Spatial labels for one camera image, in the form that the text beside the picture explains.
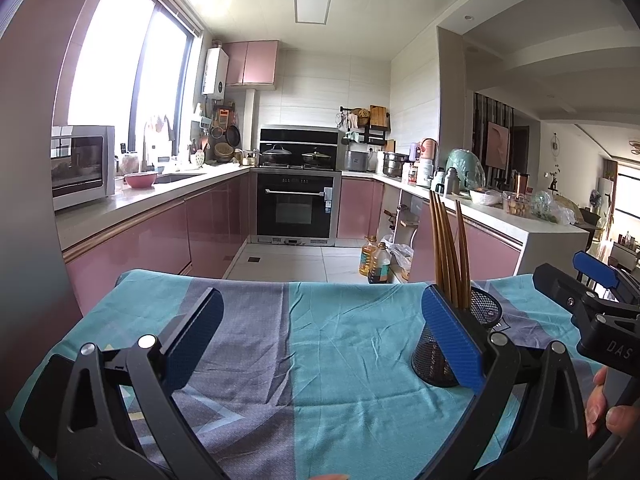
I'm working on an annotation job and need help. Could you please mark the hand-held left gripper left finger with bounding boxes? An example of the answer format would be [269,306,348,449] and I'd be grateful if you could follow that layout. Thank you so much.
[20,287,231,480]

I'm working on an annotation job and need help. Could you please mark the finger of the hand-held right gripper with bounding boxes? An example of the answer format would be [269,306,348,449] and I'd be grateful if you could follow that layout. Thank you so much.
[532,262,617,332]
[572,251,640,306]

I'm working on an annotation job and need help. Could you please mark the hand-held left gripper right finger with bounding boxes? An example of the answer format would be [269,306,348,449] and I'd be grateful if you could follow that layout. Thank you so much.
[421,284,592,480]

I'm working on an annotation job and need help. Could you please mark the black mesh pen holder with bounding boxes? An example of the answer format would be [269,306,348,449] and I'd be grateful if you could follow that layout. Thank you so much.
[411,285,504,389]

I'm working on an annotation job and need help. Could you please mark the bundle of wooden chopsticks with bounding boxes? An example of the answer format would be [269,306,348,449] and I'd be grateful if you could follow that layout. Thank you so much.
[428,190,472,309]

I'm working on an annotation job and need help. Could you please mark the person's right hand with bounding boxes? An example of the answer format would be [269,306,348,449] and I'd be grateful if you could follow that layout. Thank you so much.
[585,366,640,439]

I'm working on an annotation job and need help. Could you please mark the pink peninsula counter cabinets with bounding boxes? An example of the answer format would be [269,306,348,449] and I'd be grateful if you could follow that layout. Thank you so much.
[337,171,592,284]

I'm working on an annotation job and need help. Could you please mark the clear plastic bags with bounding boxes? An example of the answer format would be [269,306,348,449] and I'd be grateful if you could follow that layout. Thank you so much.
[531,190,577,225]

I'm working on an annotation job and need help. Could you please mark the white plastic bag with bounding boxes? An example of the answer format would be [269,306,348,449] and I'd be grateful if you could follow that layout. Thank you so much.
[387,242,415,279]

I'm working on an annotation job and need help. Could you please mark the clear snack jar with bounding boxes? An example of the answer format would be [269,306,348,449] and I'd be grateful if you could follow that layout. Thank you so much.
[502,191,532,217]

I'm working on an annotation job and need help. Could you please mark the dark oil bottle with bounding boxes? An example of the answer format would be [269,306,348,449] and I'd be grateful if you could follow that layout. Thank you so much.
[369,242,392,285]

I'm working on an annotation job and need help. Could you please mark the pink sink counter cabinets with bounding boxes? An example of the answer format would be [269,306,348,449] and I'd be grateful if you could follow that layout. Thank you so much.
[55,166,259,313]

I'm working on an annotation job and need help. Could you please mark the yellow oil bottle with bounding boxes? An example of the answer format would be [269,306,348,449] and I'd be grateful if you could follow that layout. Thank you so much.
[359,236,380,276]

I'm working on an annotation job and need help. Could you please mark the teal grey printed tablecloth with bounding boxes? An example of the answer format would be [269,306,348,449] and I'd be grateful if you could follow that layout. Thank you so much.
[6,269,603,480]

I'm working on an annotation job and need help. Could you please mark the black integrated stove oven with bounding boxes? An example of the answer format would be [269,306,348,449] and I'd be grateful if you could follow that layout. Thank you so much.
[256,124,344,247]

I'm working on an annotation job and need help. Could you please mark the pink mixing bowl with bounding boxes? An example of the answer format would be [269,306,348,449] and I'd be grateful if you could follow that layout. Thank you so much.
[123,171,159,190]

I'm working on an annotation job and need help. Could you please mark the steel stockpot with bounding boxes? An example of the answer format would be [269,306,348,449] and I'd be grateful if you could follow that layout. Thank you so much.
[382,151,410,178]

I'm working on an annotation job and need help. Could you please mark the black pot with lid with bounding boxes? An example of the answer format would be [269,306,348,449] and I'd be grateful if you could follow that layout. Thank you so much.
[260,144,294,166]

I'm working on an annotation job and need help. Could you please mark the silver toaster oven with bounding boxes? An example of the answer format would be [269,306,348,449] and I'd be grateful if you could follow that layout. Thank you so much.
[51,125,117,211]

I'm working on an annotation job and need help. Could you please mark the grey refrigerator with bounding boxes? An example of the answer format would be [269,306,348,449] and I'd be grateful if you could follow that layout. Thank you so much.
[0,0,126,426]

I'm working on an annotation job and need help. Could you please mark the dark pot with glass lid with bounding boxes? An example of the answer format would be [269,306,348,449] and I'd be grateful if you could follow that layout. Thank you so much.
[301,147,334,167]

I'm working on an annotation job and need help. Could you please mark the white water heater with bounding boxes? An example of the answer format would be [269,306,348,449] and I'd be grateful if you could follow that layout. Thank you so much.
[201,47,230,99]

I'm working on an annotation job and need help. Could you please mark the kitchen window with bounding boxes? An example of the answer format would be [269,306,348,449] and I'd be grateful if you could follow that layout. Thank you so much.
[66,0,204,172]

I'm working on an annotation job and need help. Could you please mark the ceiling light panel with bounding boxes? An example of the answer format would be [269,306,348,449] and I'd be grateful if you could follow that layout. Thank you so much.
[293,0,334,25]

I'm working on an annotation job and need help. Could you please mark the brown wall picture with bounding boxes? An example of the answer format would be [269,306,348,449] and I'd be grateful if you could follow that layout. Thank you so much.
[487,121,511,169]

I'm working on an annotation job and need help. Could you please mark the black wall rack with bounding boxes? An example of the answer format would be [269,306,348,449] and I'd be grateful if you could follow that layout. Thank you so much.
[340,106,391,144]

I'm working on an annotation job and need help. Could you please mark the pink wall cabinet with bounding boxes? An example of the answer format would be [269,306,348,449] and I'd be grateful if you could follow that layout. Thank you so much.
[220,40,279,87]

